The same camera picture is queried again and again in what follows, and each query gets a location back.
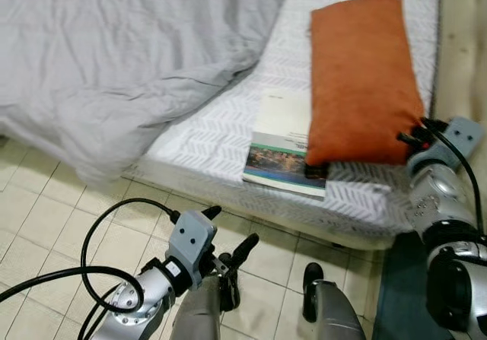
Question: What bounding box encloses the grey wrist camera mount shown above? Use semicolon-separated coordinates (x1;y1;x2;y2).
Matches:
165;208;218;290
411;116;486;175

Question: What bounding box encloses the beige upholstered headboard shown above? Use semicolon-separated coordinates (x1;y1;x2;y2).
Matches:
429;0;487;175

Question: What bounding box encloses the white softcover book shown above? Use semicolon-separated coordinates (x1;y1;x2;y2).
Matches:
241;87;330;199

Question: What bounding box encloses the grey robot right leg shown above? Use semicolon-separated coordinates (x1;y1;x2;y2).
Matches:
301;262;368;340

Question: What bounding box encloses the grey duvet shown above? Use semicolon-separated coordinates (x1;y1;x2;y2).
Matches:
0;0;298;186

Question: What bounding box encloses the grey robot left leg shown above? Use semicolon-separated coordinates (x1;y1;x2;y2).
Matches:
168;267;244;340

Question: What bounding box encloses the grey robot leg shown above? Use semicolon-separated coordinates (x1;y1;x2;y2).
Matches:
301;262;368;340
168;267;244;340

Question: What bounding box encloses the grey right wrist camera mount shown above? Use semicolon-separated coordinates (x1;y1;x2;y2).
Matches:
411;116;486;175

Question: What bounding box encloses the mattress with white chevron sheet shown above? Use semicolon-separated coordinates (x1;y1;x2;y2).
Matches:
139;0;443;239

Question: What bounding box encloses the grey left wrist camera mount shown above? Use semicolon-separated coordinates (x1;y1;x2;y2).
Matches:
165;208;218;290

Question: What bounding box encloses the beige bed base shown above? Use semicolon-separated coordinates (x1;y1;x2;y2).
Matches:
124;171;402;252

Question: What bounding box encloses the orange pillow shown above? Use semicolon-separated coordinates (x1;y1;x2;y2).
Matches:
305;0;426;168

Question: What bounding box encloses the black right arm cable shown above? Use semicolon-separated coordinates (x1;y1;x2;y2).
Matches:
425;122;486;239

